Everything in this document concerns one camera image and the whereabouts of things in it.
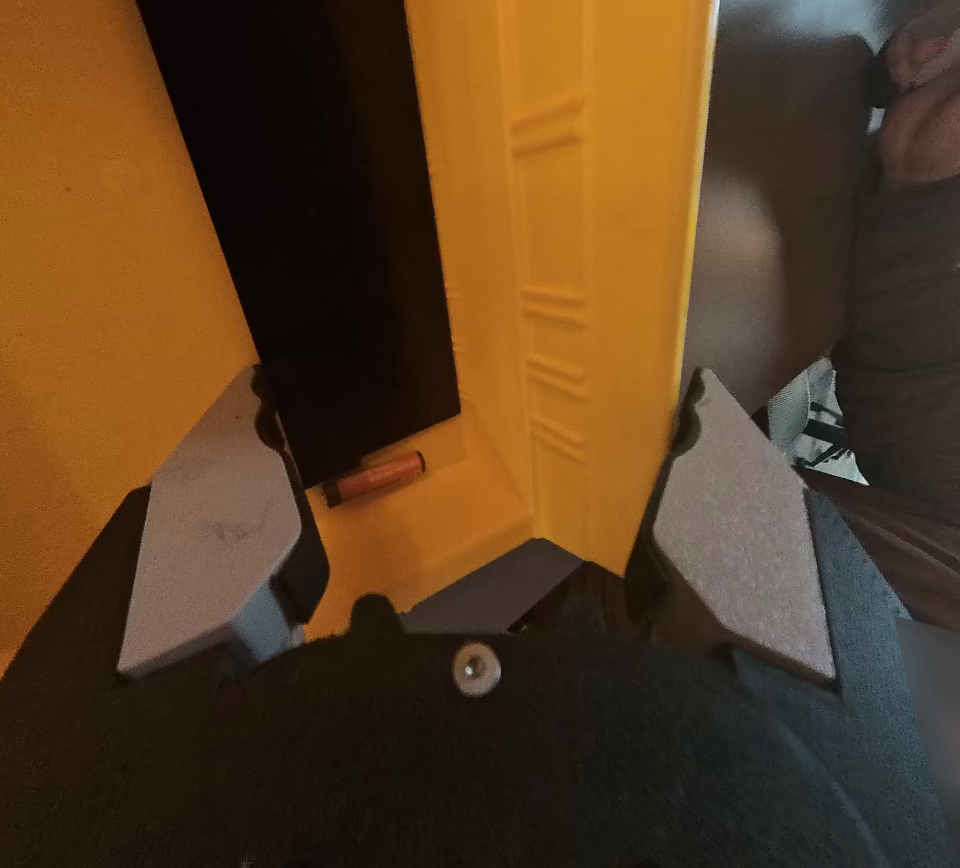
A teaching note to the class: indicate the copper-coloured battery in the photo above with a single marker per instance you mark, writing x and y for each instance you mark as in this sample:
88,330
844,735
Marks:
375,478

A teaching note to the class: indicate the yellow plastic bin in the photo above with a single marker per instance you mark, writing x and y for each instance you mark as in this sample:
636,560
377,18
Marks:
600,208

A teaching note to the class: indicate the person's right hand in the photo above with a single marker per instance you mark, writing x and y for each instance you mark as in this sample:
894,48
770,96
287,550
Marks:
926,118

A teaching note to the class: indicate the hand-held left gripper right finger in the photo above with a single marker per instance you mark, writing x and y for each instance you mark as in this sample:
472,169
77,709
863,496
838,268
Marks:
735,531

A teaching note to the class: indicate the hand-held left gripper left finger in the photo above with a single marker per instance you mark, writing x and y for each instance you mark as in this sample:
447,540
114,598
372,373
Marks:
210,523

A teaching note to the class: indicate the black panel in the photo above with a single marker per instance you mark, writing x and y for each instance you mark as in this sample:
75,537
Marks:
300,171

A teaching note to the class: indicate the person's right forearm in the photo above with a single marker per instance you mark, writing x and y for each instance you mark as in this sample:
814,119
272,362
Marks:
900,321

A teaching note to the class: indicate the white mesh chair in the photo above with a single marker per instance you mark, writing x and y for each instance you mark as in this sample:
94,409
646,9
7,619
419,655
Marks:
810,411

